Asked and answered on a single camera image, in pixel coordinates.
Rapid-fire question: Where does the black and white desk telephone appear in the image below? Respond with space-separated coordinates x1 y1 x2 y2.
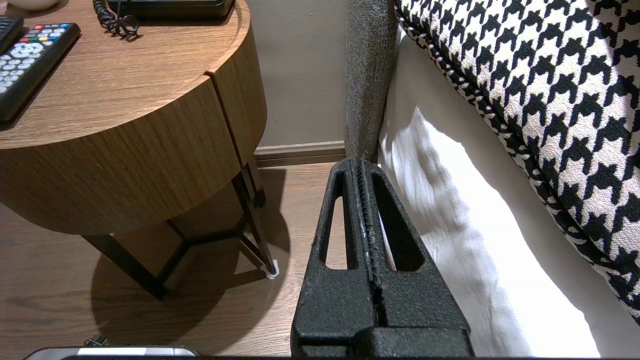
106 0 236 22

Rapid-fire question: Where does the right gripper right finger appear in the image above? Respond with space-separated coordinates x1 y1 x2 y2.
364 160 473 332

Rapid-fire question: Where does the black remote with grey buttons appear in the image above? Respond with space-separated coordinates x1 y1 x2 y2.
0 22 82 125

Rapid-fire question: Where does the round wooden bedside table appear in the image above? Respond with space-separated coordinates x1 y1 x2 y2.
0 0 281 301

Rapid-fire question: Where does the black coiled phone cord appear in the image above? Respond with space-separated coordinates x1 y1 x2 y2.
92 0 142 43

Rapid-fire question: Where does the white bed sheet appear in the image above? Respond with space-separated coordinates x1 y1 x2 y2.
377 30 640 360

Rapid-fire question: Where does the white round bowl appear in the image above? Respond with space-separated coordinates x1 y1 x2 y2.
5 0 61 12

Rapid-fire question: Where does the grey fabric headboard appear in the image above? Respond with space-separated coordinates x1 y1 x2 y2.
345 0 401 163

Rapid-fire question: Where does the houndstooth black white pillow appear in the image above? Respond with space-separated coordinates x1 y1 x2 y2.
395 0 640 325

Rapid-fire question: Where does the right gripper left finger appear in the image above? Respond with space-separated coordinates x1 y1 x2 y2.
291 158 382 360

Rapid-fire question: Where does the grey skirting board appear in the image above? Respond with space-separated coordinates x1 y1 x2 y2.
254 140 348 168

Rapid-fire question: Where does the black Philips remote control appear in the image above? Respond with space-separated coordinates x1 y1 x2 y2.
0 15 25 55

